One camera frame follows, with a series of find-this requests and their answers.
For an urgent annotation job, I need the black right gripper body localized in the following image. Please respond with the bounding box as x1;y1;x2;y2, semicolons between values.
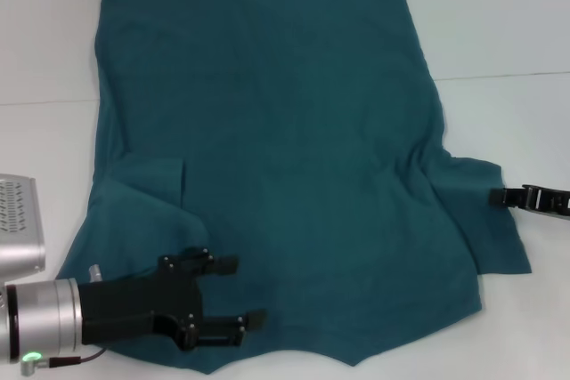
541;187;570;223

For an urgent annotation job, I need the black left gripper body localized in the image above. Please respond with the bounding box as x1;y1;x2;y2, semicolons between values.
77;249;211;352

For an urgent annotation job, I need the blue shirt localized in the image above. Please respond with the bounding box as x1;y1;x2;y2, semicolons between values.
55;0;533;376

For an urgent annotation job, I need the silver elbow plug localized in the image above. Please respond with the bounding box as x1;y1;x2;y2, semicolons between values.
20;347;51;368

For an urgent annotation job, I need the dark left arm cable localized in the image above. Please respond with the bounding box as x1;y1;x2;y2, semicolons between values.
47;337;106;355

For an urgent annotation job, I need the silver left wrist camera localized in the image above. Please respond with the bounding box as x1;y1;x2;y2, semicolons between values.
0;174;48;284

